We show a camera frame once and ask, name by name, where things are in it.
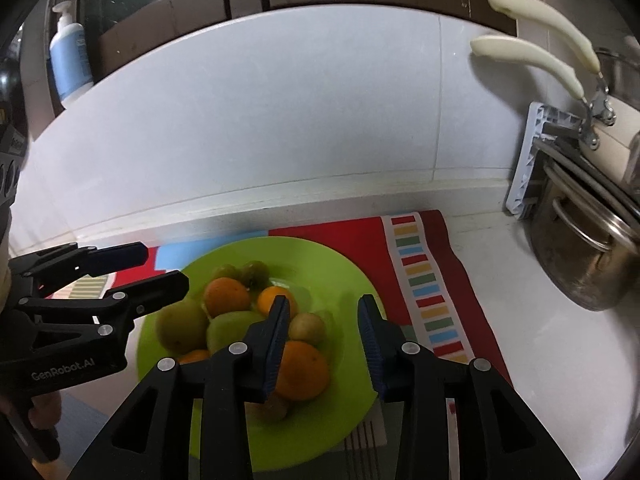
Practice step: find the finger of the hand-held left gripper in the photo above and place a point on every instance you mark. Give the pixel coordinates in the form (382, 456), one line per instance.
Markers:
(120, 255)
(160, 287)

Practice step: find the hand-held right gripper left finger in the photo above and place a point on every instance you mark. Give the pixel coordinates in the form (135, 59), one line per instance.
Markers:
(277, 350)

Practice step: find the blue white pump bottle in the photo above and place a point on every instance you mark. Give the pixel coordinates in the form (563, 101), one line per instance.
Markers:
(70, 65)

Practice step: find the orange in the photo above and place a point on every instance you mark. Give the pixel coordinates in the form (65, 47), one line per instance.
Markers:
(305, 370)
(227, 296)
(194, 356)
(264, 300)

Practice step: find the stainless steel pot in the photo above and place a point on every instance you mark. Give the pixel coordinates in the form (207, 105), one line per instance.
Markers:
(580, 260)

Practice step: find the green apple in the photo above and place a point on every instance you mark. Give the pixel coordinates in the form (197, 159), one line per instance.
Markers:
(230, 327)

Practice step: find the colourful patchwork mat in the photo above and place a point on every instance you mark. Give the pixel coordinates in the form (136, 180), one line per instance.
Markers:
(450, 240)

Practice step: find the large yellow green fruit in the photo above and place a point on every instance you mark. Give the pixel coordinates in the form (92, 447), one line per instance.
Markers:
(181, 325)

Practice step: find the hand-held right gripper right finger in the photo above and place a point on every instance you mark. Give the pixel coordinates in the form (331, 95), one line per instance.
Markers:
(372, 355)

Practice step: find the person's left hand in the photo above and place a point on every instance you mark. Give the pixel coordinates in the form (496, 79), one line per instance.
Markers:
(47, 408)

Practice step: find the small yellow fruit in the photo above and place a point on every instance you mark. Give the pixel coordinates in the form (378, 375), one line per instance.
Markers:
(306, 328)

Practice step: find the small brownish green fruit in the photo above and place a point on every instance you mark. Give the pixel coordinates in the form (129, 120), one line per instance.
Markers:
(223, 272)

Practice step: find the white plastic rack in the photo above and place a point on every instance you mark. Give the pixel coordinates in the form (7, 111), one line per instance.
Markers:
(530, 160)

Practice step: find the small dark green fruit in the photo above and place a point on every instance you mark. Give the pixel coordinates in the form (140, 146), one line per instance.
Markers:
(255, 271)

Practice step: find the green plate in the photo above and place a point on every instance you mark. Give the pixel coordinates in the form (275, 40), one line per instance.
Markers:
(320, 420)

